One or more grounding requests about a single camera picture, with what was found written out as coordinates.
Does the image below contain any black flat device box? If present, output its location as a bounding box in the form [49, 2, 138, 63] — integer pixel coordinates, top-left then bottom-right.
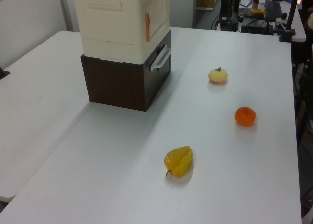
[240, 18, 274, 35]

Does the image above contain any orange door handle strip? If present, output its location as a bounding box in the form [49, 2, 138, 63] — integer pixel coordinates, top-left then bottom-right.
[145, 12, 152, 43]

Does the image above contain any small black control box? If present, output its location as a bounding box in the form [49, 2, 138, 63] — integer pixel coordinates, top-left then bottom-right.
[219, 12, 240, 32]

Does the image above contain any dark brown wooden drawer box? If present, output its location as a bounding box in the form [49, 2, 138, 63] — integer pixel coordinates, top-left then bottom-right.
[80, 29, 172, 112]

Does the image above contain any black clamp pole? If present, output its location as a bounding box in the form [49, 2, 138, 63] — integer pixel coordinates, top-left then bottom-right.
[279, 0, 301, 43]

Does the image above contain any pale yellow toy fruit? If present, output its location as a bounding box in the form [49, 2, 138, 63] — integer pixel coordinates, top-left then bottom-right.
[208, 67, 229, 84]

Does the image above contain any yellow toy starfruit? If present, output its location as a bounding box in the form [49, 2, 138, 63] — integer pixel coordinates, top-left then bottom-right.
[164, 145, 194, 179]

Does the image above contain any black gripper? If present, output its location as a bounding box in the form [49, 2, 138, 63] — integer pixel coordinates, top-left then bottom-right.
[220, 0, 231, 24]

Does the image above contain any white drawer handle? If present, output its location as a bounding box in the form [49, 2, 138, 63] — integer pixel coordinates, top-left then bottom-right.
[149, 44, 172, 72]

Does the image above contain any black bracket base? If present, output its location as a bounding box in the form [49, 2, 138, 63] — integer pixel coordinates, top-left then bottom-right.
[0, 66, 11, 81]

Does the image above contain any white cabinet door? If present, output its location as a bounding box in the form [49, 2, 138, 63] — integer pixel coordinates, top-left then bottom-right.
[143, 0, 170, 43]

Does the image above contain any white plastic cabinet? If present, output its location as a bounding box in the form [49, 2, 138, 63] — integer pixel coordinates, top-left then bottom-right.
[72, 0, 171, 64]

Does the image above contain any orange toy tangerine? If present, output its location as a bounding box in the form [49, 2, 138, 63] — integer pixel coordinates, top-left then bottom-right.
[234, 106, 257, 127]

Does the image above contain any black tripod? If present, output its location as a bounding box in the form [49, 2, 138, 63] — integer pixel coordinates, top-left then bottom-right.
[292, 38, 313, 217]

